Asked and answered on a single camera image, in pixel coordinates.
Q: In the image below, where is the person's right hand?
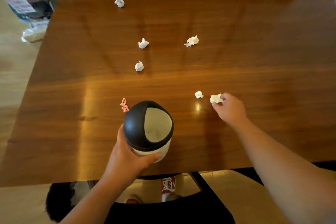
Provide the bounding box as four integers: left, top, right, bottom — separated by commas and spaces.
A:
211, 93, 249, 129

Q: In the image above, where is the person's left hand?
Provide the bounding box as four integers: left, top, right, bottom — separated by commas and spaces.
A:
103, 124, 162, 188

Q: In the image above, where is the small bin with black lid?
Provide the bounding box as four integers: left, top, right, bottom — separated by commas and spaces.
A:
123, 101, 174, 163

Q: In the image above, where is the person's right forearm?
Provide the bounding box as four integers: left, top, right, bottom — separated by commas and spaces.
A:
233, 118, 336, 224

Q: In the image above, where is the person's left forearm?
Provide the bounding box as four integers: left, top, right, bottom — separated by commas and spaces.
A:
59, 174, 130, 224

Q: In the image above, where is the red and white shoe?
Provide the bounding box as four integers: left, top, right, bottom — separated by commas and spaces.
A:
161, 176, 182, 203
125, 194, 144, 205

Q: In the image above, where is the black table leg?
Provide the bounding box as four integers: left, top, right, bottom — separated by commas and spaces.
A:
188, 171, 214, 193

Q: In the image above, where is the person's black clothing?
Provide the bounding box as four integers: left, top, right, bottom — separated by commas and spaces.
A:
104, 187, 236, 224

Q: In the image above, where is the pink paper scrap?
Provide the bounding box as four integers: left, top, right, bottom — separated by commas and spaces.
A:
120, 97, 130, 113

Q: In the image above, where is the black fuzzy seat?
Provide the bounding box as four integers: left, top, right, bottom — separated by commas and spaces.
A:
45, 181, 105, 223

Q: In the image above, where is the white plastic bag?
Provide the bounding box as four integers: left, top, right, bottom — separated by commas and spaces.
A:
21, 21, 49, 43

